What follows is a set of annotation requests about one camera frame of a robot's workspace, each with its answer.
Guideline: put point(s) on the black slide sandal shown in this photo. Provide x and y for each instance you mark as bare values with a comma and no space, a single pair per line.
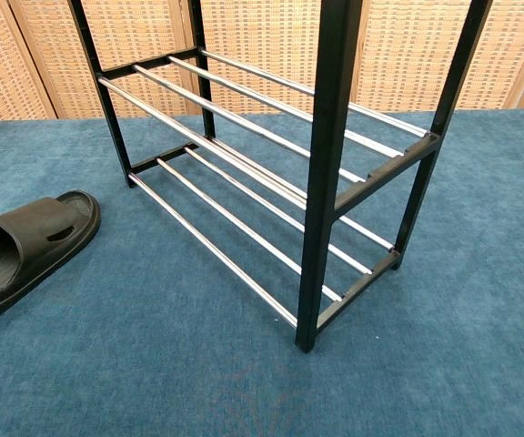
21,241

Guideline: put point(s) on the black and chrome shoe rack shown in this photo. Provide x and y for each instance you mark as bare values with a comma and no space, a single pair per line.
330,136

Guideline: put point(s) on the woven wooden folding screen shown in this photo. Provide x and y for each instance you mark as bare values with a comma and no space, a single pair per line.
262,32

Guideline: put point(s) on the blue carpet table mat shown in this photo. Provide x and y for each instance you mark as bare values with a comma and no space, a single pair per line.
153,373

